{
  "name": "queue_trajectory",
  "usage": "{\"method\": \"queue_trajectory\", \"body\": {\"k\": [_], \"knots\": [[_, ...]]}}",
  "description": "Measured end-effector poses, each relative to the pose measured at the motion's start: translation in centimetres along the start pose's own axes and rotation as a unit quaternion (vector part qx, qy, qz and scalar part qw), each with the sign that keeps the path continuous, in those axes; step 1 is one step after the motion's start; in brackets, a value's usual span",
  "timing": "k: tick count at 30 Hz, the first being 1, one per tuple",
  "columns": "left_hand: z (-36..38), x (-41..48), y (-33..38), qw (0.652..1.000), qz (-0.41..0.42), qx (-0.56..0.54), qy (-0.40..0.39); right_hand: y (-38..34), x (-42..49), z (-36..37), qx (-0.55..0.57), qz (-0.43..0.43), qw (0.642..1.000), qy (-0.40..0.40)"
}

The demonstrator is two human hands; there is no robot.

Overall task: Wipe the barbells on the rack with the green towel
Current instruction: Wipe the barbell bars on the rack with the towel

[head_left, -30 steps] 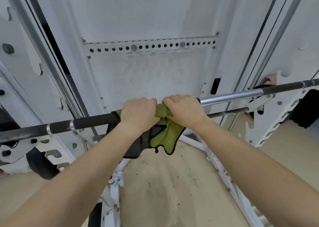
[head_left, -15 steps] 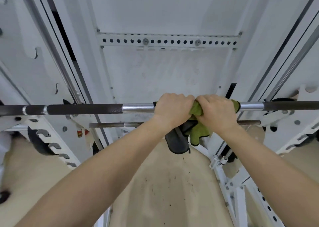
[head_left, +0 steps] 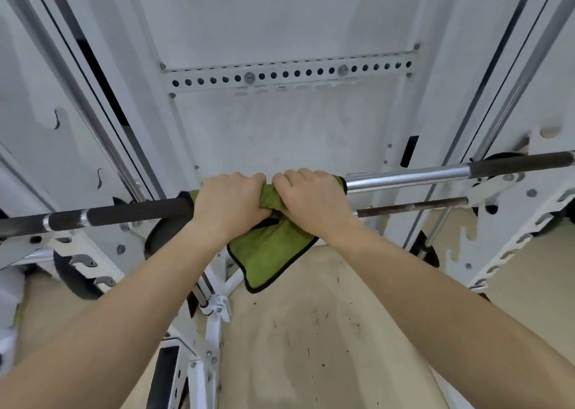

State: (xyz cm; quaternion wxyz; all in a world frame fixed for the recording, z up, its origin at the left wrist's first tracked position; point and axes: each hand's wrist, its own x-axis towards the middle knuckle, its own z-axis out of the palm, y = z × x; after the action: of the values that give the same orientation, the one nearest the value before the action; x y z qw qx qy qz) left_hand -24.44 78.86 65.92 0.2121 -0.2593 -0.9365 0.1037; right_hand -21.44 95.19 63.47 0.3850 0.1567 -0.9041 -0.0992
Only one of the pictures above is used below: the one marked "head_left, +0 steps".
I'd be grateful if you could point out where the person's right hand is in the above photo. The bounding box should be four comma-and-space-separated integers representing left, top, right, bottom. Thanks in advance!
272, 168, 361, 246

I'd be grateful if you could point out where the person's left hand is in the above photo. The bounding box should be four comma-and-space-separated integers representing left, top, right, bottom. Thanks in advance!
192, 172, 270, 249

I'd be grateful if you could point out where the green microfiber cloth black edge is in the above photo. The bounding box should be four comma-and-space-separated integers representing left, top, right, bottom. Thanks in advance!
179, 175, 347, 294

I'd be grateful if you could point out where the person's left forearm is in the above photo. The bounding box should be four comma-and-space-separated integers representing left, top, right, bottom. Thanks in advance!
0, 225, 241, 409

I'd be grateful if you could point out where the person's right forearm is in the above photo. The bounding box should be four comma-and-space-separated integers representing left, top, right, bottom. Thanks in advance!
320, 225, 575, 409

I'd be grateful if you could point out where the chrome barbell with black grips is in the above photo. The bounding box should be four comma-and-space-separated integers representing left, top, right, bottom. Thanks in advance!
0, 150, 575, 239

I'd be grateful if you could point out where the thin rusty steel rod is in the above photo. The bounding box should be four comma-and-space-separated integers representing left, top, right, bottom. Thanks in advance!
354, 197, 469, 219

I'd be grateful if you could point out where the white slotted rack upright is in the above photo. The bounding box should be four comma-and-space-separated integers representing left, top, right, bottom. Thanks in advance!
467, 126, 575, 293
0, 99, 151, 290

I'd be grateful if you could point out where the chrome guide rod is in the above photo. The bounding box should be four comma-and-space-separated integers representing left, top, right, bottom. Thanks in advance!
0, 0, 146, 202
472, 0, 575, 160

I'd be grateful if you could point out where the black bench pad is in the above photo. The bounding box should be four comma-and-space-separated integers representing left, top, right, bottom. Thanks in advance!
146, 345, 181, 409

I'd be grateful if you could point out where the perforated white metal wall bracket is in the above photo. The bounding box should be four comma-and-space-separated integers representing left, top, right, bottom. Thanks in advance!
160, 42, 421, 95

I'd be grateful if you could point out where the white metal bench frame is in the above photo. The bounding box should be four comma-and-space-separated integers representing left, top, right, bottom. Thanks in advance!
148, 248, 247, 409

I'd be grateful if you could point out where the white bar hook bracket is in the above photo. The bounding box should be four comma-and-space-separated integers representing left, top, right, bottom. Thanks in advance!
466, 171, 527, 209

